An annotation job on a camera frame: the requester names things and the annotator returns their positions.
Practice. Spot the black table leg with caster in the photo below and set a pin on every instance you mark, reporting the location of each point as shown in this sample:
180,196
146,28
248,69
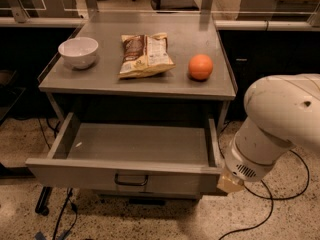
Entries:
42,203

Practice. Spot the brown chip bag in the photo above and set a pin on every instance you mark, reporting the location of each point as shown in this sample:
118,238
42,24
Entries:
145,56

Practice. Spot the orange fruit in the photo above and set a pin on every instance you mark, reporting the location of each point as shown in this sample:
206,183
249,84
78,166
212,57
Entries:
200,67

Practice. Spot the grey top drawer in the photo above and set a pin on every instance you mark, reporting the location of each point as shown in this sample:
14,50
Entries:
174,159

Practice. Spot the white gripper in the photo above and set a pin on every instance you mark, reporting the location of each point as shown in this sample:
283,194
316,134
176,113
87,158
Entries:
240,168

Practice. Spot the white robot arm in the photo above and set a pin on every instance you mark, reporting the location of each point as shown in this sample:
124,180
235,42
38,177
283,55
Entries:
283,111

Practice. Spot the white ceramic bowl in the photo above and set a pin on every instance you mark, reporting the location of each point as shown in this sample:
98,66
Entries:
79,52

